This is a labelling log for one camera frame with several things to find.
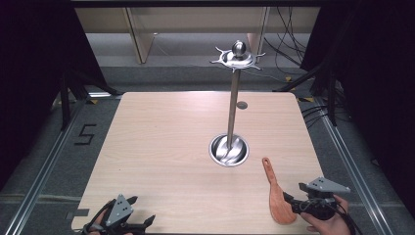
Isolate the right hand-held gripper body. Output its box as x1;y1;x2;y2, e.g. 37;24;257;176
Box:
293;176;351;220

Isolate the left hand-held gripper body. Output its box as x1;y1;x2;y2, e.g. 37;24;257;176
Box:
97;194;147;235

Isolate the wooden rice paddle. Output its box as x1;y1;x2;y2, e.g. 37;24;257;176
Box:
261;157;298;225

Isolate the person's right hand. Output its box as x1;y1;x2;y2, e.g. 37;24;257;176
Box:
300;195;352;235

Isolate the person's left hand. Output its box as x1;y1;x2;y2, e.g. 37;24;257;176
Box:
85;209;135;235

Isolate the black tape strip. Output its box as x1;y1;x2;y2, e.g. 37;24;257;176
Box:
64;208;90;222

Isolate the black tape figure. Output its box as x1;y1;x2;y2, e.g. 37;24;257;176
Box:
73;123;98;147

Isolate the black metal stand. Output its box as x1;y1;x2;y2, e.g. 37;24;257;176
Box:
273;58;339;127
59;69;122;132

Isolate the stainless steel utensil rack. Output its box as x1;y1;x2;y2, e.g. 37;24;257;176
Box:
208;39;266;168

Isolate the black curtain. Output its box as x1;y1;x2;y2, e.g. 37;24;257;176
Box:
0;0;122;194
300;0;415;219

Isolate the beige cabinet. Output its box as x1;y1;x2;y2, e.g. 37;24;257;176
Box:
73;6;321;65

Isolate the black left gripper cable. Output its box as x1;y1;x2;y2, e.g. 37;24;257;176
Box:
81;199;115;235

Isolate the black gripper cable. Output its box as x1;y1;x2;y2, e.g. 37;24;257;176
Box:
81;199;115;235
331;195;357;235

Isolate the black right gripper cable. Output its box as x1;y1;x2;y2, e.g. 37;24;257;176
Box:
331;195;357;235

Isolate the aluminium floor rail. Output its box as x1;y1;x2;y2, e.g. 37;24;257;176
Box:
315;97;394;235
2;92;123;235

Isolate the bundle of black floor cables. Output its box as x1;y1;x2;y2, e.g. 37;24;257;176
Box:
263;6;311;67

